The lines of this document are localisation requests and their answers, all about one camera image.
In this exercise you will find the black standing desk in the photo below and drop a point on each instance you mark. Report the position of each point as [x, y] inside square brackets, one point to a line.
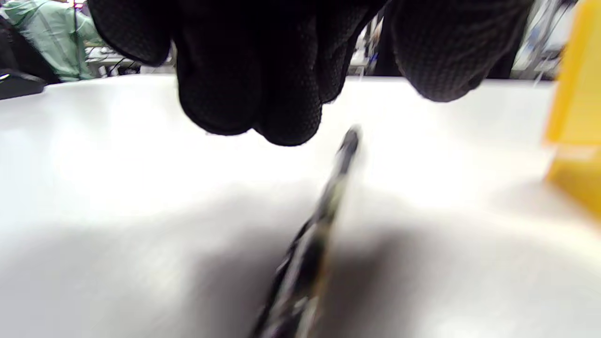
[19, 87]

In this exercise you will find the black clear pen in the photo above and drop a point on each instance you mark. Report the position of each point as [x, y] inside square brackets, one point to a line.
[310, 253]

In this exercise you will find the person's left hand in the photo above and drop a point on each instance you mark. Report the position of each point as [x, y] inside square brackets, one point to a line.
[263, 70]

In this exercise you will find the yellow pen case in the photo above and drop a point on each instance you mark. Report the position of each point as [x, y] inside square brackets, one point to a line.
[577, 94]

